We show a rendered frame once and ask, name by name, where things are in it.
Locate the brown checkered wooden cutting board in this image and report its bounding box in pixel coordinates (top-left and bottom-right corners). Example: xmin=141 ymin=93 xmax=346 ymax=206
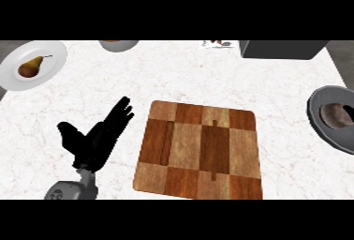
xmin=131 ymin=99 xmax=263 ymax=201

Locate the grey cup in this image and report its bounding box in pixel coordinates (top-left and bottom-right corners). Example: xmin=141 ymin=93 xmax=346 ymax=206
xmin=97 ymin=39 xmax=140 ymax=53

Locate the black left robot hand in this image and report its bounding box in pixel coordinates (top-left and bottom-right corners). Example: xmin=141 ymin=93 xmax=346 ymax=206
xmin=55 ymin=96 xmax=135 ymax=173

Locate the dark grey box appliance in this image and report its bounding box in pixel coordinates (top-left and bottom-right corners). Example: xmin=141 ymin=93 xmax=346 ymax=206
xmin=237 ymin=39 xmax=331 ymax=61

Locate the brown pear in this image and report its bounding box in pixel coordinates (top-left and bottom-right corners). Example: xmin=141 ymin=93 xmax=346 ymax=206
xmin=16 ymin=54 xmax=54 ymax=79

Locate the white round plate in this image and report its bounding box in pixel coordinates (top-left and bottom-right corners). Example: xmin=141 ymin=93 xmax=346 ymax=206
xmin=0 ymin=40 xmax=69 ymax=92

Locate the small white printed packet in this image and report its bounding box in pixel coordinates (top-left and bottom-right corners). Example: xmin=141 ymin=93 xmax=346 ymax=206
xmin=199 ymin=39 xmax=238 ymax=50

